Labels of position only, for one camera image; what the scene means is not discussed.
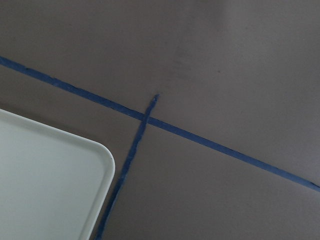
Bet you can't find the white rectangular tray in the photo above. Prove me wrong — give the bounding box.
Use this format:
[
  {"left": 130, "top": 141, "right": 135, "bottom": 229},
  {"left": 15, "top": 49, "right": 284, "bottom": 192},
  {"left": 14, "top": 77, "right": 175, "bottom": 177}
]
[{"left": 0, "top": 110, "right": 115, "bottom": 240}]

